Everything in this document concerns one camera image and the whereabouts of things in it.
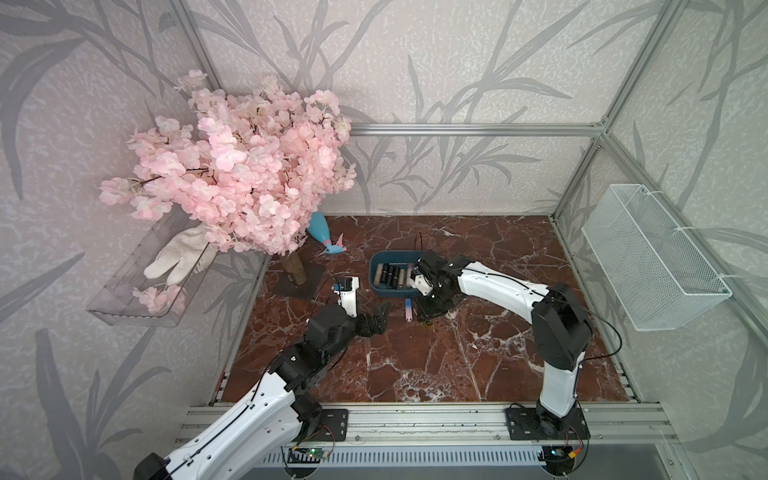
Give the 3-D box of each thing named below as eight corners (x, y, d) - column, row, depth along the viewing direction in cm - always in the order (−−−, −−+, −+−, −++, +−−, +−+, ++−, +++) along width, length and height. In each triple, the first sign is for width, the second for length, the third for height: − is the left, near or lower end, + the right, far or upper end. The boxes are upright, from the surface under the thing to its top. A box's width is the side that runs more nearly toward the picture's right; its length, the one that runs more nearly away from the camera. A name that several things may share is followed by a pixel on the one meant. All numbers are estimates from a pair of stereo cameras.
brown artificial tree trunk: (295, 289, 101) (282, 264, 90) (294, 282, 103) (281, 257, 92) (308, 285, 102) (296, 260, 91) (306, 278, 104) (295, 253, 93)
